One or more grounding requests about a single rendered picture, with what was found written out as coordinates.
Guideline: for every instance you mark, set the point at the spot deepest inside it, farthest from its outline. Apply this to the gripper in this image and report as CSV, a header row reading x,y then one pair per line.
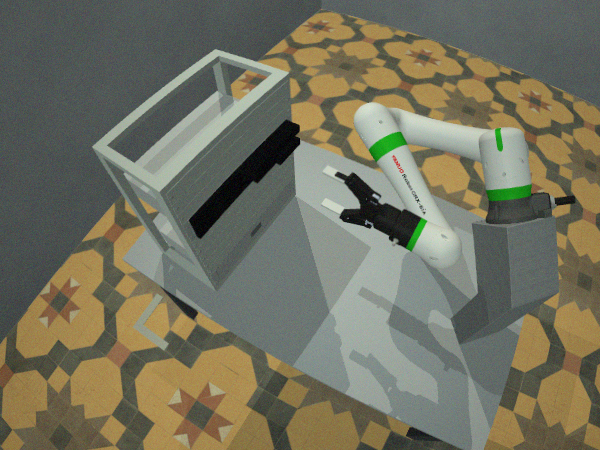
x,y
370,209

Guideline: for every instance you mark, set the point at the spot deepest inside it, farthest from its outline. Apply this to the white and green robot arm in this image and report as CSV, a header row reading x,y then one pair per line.
x,y
506,171

